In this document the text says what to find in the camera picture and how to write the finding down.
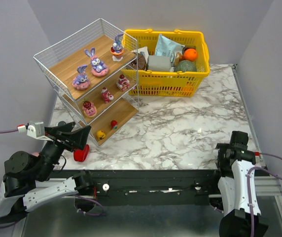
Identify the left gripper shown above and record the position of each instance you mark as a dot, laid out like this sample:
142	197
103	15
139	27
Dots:
63	139

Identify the yellow duck toy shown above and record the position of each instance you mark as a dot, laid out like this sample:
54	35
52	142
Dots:
100	135

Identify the pink strawberry donut toy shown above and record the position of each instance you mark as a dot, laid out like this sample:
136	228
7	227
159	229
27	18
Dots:
89	109

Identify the small red apple toy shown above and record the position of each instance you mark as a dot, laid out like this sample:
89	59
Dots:
114	124

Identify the red bear toy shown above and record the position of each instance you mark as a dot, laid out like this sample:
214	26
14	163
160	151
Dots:
106	95

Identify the purple pink donut toy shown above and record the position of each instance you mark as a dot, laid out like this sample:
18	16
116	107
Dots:
81	81

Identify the purple bunny donut toy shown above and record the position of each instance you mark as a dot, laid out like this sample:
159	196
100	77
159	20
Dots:
99	67

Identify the red strawberry cake toy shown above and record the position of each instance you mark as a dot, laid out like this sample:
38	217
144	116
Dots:
123	83

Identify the purple bunny sundae toy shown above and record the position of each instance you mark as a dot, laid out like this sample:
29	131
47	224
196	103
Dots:
117	48

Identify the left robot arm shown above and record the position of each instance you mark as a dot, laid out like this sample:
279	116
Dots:
18	194

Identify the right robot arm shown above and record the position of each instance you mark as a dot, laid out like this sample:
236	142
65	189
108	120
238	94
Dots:
242	215

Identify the white bottle black cap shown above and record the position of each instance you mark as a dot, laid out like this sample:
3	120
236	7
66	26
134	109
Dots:
60	123

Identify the red bell pepper toy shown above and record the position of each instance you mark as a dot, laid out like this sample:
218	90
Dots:
81	155

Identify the pink round toy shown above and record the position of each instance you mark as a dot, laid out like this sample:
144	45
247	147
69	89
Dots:
35	154

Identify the yellow plastic basket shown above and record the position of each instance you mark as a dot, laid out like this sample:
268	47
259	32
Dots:
170	83

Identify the brown round container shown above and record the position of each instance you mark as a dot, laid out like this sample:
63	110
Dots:
138	64

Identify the grey box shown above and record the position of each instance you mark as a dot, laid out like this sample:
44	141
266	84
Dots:
158	63

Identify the light blue snack bag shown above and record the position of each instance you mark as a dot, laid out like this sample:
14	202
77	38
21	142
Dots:
168	47

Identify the green melon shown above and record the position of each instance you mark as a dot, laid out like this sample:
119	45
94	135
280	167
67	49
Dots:
185	66

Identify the orange fruit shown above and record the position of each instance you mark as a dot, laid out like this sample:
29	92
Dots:
190	54

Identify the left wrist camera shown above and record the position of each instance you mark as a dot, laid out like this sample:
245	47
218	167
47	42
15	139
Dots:
36	130

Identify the white wire wooden shelf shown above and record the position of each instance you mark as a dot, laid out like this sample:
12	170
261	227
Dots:
92	74

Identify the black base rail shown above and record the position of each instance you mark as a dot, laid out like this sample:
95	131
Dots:
155	187

